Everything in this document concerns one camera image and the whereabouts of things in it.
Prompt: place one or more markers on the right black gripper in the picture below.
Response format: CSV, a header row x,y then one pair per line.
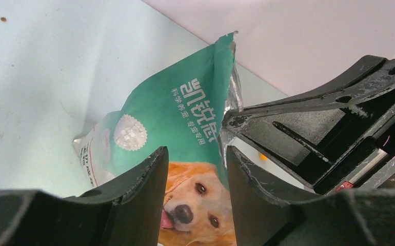
x,y
338,136

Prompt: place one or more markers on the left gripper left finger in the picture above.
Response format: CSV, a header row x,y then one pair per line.
x,y
123,211

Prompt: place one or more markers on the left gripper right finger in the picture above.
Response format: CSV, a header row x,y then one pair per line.
x,y
269,211

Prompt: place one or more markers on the green dog food bag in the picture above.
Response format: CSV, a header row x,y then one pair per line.
x,y
180,108

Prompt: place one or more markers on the orange plastic food scoop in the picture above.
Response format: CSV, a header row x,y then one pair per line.
x,y
263,157

